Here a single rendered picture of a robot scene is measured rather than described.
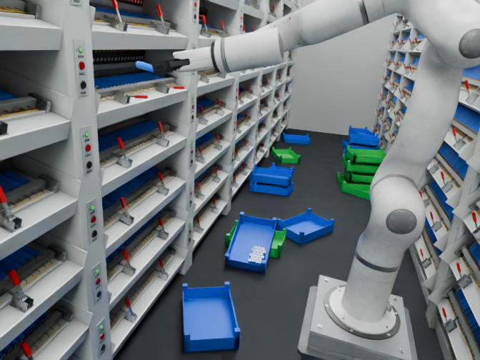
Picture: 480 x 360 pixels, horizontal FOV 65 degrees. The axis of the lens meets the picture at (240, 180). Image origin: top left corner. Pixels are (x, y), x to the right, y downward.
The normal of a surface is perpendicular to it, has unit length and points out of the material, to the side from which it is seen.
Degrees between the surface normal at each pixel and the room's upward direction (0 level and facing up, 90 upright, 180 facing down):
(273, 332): 0
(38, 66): 90
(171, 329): 0
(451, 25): 72
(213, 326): 0
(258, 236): 23
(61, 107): 90
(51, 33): 107
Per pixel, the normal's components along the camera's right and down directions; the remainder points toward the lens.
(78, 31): 0.96, 0.15
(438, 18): -0.72, -0.12
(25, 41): 0.91, 0.41
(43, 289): 0.34, -0.85
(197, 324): 0.07, -0.94
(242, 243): -0.04, -0.73
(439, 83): -0.06, -0.45
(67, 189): -0.25, 0.32
